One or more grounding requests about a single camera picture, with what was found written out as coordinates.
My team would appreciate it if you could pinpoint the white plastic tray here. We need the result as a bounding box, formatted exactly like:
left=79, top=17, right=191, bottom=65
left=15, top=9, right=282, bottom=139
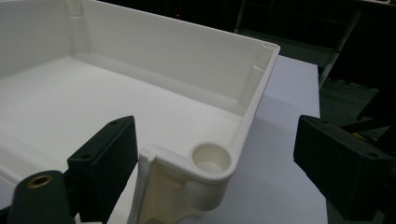
left=0, top=0, right=281, bottom=224

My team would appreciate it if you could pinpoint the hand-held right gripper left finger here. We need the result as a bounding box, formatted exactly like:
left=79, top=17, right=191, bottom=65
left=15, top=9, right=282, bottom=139
left=66, top=115, right=139, bottom=224

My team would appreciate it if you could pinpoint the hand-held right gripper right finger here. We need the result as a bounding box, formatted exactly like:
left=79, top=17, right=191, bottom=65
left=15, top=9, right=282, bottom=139
left=292, top=114, right=396, bottom=222

